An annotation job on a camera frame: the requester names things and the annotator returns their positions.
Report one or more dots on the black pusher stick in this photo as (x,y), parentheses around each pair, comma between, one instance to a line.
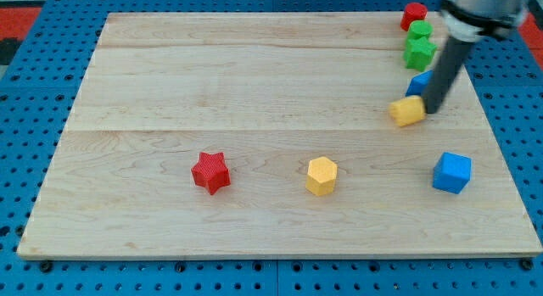
(450,61)

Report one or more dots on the yellow heart block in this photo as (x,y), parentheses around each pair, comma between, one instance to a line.
(407,111)

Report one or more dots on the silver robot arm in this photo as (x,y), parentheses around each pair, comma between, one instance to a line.
(467,22)

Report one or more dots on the green star block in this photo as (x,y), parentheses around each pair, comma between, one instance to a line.
(419,53)

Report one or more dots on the red star block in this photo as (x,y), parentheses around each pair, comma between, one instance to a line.
(211,172)

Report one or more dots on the green cylinder block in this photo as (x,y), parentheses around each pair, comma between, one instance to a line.
(419,29)

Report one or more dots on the blue block behind stick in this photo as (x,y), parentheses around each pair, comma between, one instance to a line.
(418,83)

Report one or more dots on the red cylinder block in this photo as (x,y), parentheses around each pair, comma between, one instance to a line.
(412,11)

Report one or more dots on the blue cube block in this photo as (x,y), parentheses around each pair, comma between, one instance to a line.
(452,173)

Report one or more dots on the yellow hexagon block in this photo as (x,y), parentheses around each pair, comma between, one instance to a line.
(321,176)

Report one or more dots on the wooden board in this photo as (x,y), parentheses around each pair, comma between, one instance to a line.
(272,91)

